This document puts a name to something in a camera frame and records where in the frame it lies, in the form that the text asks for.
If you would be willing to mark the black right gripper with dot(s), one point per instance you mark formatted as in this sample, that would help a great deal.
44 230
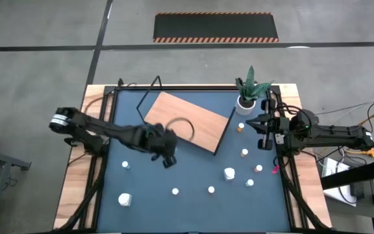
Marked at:
281 126

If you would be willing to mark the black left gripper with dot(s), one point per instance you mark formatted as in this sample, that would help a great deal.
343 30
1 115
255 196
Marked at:
161 141

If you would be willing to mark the orange pill vial white cap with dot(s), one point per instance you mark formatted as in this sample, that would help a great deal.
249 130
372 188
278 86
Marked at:
211 189
240 127

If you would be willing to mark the small white piece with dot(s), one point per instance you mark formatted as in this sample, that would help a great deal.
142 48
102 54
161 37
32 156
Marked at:
175 191
125 165

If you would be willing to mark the yellow pill vial white cap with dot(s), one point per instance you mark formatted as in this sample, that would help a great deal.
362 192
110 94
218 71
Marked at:
244 152

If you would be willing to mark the red pill vial white cap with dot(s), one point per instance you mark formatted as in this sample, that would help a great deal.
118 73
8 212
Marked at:
258 168

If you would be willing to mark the small white piece bottom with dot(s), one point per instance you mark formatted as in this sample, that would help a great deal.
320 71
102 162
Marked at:
125 165

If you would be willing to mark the large white medicine bottle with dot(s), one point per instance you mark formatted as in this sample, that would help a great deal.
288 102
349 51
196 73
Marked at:
229 174
125 199

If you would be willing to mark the teal pill vial white cap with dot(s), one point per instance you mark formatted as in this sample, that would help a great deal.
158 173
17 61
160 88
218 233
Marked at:
249 182

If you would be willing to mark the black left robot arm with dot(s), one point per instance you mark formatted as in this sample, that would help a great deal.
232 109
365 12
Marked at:
109 130

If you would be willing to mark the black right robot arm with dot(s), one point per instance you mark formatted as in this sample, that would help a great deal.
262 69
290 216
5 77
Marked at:
336 133

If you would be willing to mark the snake plant in white pot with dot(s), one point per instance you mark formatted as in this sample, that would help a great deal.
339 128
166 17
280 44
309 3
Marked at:
245 110

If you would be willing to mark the small red clip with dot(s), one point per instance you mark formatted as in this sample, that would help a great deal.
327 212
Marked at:
275 169

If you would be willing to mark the blue table mat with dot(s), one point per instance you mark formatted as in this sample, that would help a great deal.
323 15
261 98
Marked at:
190 211

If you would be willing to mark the white box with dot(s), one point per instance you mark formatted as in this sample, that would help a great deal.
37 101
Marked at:
331 167

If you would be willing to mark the black desk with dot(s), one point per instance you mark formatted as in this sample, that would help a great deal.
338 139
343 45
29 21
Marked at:
352 175

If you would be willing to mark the black hazard-striped floor mat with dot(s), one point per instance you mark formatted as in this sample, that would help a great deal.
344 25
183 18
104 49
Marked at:
216 27

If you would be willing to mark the small white metal bracket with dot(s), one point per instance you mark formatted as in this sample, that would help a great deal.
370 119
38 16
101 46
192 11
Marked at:
279 139

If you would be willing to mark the black metal table frame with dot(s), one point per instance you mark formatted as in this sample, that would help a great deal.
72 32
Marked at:
206 87

